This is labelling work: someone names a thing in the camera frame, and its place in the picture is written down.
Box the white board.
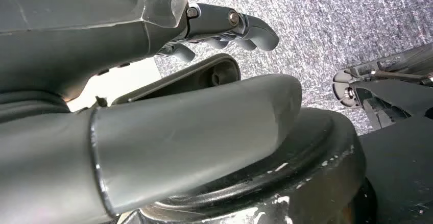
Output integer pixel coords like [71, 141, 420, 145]
[66, 57, 162, 112]

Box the black wheeled cart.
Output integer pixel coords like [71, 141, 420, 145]
[332, 42, 433, 224]

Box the black bracket with round hole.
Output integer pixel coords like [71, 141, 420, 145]
[111, 53, 242, 107]

